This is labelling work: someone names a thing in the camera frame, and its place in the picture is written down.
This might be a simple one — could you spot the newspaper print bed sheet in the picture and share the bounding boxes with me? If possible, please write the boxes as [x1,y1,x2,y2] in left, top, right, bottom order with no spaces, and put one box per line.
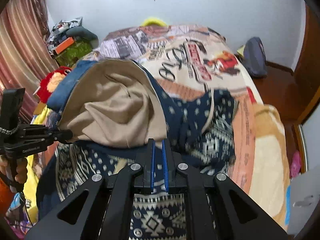
[85,25,262,193]

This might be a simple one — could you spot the red plush toy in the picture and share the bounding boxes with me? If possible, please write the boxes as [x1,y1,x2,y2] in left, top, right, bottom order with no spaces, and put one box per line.
[36,66,72,103]

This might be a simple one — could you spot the orange box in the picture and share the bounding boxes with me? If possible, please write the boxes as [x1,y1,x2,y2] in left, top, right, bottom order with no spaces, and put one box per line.
[54,37,74,55]

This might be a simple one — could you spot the blue denim jeans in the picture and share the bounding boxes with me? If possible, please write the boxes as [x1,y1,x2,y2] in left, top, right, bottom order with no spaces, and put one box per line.
[47,60,97,113]

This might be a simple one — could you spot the wooden door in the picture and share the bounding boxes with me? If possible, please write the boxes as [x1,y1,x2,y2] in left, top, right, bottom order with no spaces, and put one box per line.
[293,5,320,97]

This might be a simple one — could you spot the person's left hand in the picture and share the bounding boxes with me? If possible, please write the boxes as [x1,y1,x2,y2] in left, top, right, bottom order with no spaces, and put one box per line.
[0,155,28,184]

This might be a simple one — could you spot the dark teal plush cushion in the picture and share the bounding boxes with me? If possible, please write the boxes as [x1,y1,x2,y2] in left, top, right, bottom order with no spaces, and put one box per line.
[65,26,98,42]

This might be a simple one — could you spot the green patterned bag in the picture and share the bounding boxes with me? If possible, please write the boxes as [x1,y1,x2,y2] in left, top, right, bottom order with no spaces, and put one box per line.
[55,41,92,67]

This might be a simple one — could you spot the pink item on floor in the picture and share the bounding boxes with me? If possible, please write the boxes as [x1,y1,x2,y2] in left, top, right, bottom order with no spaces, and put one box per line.
[290,151,302,178]

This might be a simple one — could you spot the yellow round object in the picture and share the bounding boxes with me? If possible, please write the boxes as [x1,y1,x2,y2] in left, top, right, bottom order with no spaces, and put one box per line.
[141,17,167,27]

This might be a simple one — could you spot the beige folded garment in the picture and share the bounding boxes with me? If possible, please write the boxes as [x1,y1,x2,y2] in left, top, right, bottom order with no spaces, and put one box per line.
[59,59,167,148]

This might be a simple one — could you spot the grey blue backpack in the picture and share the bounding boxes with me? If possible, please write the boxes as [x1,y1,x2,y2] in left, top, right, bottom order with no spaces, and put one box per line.
[242,37,267,78]

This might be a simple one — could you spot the striped pink curtain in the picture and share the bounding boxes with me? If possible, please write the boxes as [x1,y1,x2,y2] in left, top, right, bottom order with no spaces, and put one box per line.
[1,0,58,122]

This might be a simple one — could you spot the tan fluffy blanket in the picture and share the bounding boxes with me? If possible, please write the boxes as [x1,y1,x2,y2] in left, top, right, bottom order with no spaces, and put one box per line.
[249,103,291,230]

